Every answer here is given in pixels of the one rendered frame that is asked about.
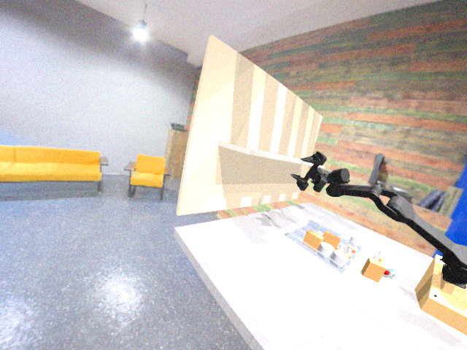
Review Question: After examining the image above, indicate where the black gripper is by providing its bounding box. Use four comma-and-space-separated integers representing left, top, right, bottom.
291, 151, 328, 190

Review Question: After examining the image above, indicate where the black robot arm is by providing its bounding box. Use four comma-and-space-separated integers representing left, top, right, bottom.
311, 168, 467, 289

